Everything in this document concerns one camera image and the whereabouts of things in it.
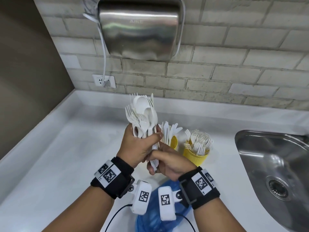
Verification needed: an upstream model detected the stainless steel hand dryer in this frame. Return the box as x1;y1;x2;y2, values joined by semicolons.
97;0;185;62

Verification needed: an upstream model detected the person's left hand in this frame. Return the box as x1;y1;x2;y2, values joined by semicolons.
117;124;164;168

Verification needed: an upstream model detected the white wrist camera with marker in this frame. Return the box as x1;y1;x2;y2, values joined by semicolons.
130;180;152;215
158;186;182;222

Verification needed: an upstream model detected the bundle of white plastic cutlery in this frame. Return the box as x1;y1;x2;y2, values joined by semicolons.
125;93;161;173

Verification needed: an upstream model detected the stainless steel sink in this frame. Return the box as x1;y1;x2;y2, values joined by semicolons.
234;129;309;232

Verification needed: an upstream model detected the black wristband with markers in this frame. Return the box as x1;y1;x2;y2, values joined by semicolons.
178;166;220;211
90;157;136;200

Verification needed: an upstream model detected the blue plastic bag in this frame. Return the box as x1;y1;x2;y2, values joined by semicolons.
135;180;194;232

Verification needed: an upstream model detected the black cable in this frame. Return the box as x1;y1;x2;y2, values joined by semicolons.
176;212;196;232
105;204;133;232

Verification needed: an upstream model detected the person's left forearm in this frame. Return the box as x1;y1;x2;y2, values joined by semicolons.
47;186;115;232

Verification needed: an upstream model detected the person's right hand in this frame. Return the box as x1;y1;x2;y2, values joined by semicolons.
146;143;202;181

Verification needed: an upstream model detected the person's right forearm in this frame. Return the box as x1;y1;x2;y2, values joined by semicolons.
193;196;247;232

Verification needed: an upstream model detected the sink drain strainer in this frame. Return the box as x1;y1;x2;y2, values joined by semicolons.
266;176;294;202

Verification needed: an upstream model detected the yellow perforated cup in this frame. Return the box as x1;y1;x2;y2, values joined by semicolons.
183;140;209;167

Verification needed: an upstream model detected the group of white plastic knives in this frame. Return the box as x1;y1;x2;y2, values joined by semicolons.
158;121;183;146

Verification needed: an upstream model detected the group of white plastic forks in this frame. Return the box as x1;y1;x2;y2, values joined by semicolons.
184;129;214;156

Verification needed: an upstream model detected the small yellow cup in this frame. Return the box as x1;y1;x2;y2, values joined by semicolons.
169;135;179;151

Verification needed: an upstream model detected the white wall socket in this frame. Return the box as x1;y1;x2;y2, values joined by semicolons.
92;74;116;89

